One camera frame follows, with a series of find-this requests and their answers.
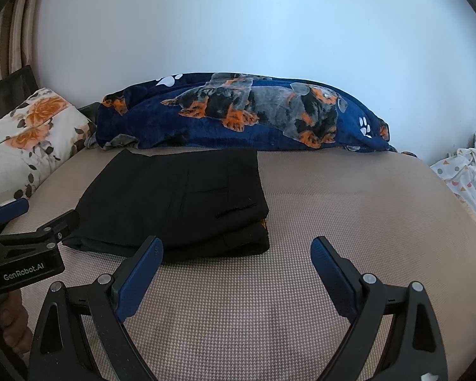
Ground black pants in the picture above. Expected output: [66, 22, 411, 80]
[63, 149, 270, 263]

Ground left hand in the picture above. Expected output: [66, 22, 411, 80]
[0, 289, 33, 359]

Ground white orange floral pillow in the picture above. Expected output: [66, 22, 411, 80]
[0, 88, 95, 206]

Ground black mesh headboard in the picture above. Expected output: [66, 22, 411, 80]
[0, 64, 38, 118]

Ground black object behind pillow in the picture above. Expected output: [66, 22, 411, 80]
[79, 102, 100, 123]

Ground white dotted bedsheet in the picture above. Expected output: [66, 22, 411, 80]
[430, 132, 476, 214]

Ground striped beige curtain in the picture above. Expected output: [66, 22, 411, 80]
[0, 0, 49, 88]

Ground blue dog print blanket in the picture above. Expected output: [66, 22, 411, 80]
[91, 72, 394, 152]

